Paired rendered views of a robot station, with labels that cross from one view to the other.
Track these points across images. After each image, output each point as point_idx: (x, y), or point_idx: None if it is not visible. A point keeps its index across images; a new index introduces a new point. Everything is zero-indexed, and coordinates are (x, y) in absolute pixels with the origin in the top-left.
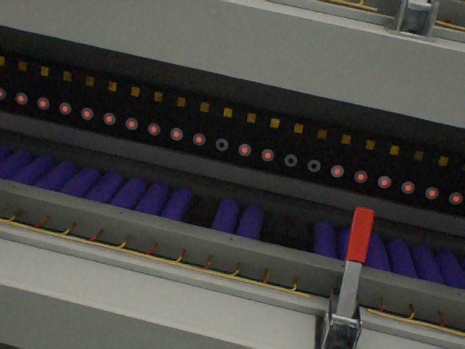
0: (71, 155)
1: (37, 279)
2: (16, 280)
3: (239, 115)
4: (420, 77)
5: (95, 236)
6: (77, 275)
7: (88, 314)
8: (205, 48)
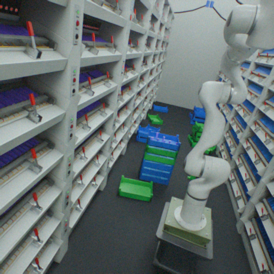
0: None
1: (97, 93)
2: (97, 94)
3: None
4: (114, 58)
5: (91, 85)
6: (96, 90)
7: (101, 94)
8: (105, 60)
